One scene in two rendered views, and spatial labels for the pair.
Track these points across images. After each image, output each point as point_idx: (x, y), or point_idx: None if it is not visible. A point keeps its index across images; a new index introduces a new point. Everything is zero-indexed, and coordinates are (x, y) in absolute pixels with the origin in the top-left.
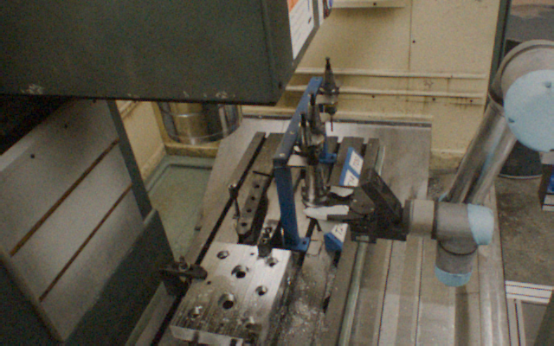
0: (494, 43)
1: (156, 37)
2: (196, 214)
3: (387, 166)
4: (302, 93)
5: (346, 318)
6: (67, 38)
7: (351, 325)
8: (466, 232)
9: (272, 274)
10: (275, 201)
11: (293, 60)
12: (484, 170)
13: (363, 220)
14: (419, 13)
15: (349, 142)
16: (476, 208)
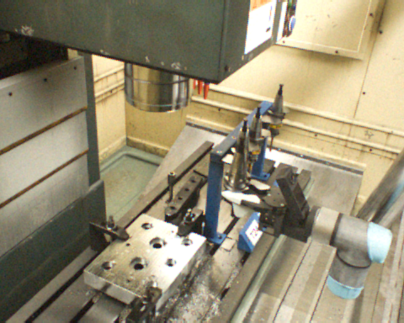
0: None
1: (134, 3)
2: (136, 199)
3: (313, 198)
4: None
5: (239, 310)
6: None
7: (241, 319)
8: (362, 245)
9: (183, 252)
10: (205, 198)
11: (243, 54)
12: (393, 198)
13: (271, 211)
14: (374, 68)
15: (284, 167)
16: (377, 227)
